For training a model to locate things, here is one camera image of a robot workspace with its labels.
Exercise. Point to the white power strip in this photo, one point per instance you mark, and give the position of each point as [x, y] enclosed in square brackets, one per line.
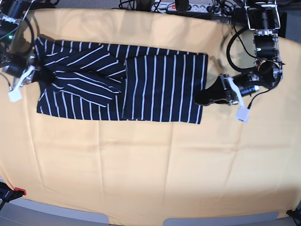
[169, 7]

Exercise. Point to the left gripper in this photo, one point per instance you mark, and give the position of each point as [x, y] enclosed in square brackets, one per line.
[227, 90]

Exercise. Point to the red black clamp left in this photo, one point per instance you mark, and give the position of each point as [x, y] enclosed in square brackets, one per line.
[7, 194]

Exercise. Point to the black clamp right corner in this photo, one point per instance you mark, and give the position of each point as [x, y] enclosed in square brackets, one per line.
[295, 215]

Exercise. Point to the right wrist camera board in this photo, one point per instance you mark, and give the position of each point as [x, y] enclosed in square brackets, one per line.
[15, 95]

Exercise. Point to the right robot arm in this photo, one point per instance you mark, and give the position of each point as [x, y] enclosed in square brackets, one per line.
[12, 14]

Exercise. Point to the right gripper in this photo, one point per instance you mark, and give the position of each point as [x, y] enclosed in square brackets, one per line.
[25, 71]

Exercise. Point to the navy white striped T-shirt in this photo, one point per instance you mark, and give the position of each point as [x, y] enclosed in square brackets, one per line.
[114, 82]

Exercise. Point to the yellow table cloth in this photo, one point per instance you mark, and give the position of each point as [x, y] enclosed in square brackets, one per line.
[142, 173]

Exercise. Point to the black power adapter box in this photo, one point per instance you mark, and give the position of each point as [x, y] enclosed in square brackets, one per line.
[239, 16]

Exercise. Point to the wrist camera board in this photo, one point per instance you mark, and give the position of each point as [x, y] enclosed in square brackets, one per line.
[15, 95]
[243, 114]

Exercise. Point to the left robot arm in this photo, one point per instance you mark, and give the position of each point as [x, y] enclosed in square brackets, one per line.
[263, 20]

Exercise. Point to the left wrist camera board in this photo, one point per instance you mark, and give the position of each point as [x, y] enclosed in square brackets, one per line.
[243, 114]

